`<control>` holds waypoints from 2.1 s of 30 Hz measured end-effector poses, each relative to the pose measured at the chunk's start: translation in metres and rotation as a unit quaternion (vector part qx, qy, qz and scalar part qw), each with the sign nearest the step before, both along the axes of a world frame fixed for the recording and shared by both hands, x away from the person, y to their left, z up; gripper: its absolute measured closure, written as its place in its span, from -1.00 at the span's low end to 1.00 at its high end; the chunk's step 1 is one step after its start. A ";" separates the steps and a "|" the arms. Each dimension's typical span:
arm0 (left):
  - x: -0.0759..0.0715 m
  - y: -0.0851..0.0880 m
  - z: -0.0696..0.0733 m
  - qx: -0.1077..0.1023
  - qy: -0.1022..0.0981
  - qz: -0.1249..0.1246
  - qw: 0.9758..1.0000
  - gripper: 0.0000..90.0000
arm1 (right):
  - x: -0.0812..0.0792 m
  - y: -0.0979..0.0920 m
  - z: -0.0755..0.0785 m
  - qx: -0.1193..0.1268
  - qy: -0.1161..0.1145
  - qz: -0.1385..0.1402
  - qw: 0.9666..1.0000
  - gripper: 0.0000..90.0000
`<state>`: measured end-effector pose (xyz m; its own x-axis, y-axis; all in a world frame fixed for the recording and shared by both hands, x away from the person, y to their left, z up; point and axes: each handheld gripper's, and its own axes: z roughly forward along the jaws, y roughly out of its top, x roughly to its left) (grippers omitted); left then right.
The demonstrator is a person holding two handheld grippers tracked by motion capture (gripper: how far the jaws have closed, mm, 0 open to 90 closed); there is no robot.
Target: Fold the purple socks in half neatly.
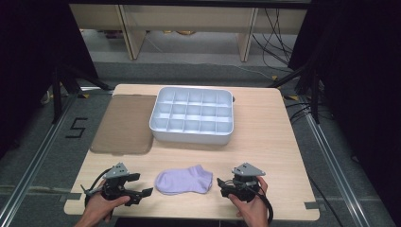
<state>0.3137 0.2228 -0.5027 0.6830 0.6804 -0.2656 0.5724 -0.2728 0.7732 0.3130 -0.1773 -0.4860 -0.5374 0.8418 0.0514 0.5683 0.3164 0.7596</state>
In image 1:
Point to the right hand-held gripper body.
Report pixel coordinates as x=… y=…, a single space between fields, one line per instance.
x=247 y=170

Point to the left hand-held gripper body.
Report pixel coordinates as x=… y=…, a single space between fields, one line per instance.
x=116 y=171

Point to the lilac ankle sock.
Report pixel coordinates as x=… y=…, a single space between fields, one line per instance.
x=184 y=180

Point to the white compartment storage box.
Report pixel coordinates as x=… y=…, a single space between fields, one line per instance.
x=192 y=115

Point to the person's right hand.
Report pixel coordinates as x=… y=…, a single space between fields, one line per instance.
x=255 y=209

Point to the person's left hand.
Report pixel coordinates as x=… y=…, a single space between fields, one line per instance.
x=99 y=206

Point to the brown translucent box lid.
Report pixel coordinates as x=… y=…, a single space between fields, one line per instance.
x=126 y=124

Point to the grey tape strip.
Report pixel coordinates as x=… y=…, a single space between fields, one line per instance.
x=71 y=197
x=312 y=205

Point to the black metal stand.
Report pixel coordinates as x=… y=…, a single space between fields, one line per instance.
x=57 y=94
x=315 y=94

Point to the black curtain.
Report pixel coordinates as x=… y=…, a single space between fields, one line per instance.
x=362 y=78
x=28 y=63

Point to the aluminium floor rail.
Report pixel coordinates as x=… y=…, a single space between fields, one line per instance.
x=334 y=170
x=34 y=164

